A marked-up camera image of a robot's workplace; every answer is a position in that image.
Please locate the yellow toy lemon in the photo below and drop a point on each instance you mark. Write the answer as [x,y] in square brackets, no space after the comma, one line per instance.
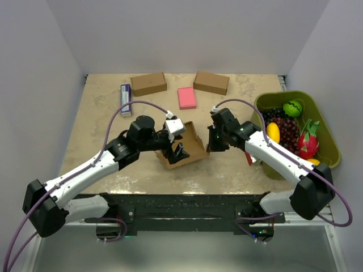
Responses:
[273,132]

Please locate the purple toothpaste box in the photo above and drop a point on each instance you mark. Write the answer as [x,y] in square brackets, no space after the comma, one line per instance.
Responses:
[125,94]

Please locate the red silver snack packet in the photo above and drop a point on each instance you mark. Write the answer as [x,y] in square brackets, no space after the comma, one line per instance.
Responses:
[252,160]

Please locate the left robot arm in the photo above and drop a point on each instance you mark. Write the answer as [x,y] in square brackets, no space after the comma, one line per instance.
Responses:
[51,205]

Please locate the right folded cardboard box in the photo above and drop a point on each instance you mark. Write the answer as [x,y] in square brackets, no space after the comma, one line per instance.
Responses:
[213,83]

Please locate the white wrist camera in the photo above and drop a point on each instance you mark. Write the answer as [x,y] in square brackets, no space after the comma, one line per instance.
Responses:
[174,126]
[215,110]

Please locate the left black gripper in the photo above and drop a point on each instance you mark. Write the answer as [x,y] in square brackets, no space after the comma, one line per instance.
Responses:
[178,153]

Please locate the pink dragon fruit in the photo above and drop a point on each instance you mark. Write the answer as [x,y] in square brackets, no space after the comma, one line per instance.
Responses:
[308,142]

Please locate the green toy melon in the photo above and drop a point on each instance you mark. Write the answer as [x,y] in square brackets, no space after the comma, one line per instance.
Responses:
[293,108]

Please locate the folded cardboard box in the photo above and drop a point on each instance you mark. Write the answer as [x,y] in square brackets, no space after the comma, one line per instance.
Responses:
[148,84]
[213,83]

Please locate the olive green plastic bin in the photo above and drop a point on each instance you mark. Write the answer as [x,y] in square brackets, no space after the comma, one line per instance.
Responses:
[328,152]

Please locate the dark red grape bunch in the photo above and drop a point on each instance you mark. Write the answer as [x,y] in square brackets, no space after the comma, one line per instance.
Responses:
[289,133]

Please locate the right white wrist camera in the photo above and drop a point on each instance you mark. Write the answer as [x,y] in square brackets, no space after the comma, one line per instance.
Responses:
[215,110]

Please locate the orange yellow mango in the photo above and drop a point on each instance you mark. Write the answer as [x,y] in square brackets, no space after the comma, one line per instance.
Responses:
[314,161]

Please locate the pink sticky note pad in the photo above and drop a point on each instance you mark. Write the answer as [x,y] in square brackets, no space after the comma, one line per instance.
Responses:
[186,98]

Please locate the left folded cardboard box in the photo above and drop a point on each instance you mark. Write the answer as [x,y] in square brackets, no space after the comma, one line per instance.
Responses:
[148,84]

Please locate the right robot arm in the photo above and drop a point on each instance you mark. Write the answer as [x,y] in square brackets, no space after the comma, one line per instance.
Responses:
[312,183]

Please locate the black base frame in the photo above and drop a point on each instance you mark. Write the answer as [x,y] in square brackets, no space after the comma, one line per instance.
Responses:
[184,213]

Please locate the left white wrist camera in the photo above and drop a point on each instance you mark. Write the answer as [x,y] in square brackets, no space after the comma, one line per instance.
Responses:
[174,126]

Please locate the brown cardboard box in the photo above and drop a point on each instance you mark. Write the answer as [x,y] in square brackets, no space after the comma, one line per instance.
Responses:
[192,144]

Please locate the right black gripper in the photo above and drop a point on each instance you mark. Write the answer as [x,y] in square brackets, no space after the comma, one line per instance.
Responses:
[212,147]

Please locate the black grape bunch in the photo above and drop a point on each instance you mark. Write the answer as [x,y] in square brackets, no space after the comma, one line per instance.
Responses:
[273,113]

